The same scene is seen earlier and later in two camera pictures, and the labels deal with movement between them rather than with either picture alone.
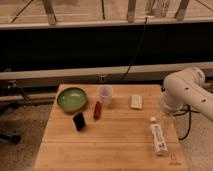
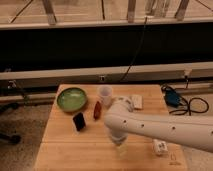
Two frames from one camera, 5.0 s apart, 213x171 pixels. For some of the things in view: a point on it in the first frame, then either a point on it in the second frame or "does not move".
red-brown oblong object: [97, 111] does not move
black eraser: [79, 121] does not move
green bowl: [72, 99] does not move
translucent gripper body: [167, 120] -> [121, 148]
